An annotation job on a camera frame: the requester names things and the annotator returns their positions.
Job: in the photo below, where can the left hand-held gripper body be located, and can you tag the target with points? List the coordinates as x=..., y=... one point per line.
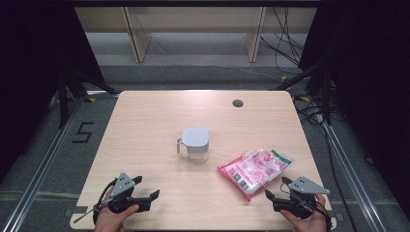
x=124, y=185

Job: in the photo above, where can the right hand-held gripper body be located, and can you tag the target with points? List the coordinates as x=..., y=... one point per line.
x=304, y=187

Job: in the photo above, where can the pink printed sugar bag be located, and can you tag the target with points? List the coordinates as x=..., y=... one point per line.
x=254, y=170

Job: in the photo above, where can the person's right hand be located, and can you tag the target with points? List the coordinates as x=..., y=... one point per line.
x=309, y=225

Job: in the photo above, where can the person's left hand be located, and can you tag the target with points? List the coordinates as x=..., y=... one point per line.
x=109, y=222

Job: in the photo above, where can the yellow tape piece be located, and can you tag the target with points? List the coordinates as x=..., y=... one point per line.
x=284, y=78
x=304, y=98
x=92, y=100

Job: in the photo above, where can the black metal stand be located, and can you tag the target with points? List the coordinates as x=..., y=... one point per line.
x=326, y=96
x=64, y=96

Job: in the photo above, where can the dark curtain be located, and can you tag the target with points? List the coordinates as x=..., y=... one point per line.
x=370, y=80
x=32, y=80

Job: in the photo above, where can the light wooden shelf unit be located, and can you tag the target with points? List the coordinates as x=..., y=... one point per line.
x=138, y=42

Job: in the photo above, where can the grey metal floor rail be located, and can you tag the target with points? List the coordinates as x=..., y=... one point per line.
x=35, y=177
x=357, y=180

